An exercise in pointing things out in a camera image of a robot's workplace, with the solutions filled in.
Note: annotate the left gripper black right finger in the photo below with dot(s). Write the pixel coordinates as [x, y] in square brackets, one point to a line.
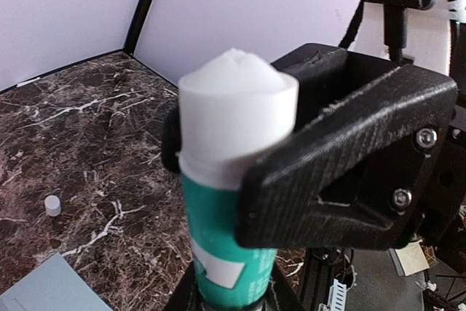
[279, 295]

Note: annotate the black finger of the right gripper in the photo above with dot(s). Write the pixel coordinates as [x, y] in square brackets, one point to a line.
[291, 70]
[360, 173]

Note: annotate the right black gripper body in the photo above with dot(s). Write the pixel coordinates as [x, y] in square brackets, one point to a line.
[445, 191]

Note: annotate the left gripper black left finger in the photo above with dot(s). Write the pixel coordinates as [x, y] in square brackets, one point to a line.
[185, 296]

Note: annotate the white green glue stick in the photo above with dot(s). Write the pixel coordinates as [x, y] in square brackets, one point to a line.
[232, 110]

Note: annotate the teal paper envelope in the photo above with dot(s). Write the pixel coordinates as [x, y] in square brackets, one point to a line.
[53, 285]

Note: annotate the white glue stick cap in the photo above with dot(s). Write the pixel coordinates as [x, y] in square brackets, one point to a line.
[52, 205]

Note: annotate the right black frame post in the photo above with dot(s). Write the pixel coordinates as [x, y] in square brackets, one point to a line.
[136, 26]

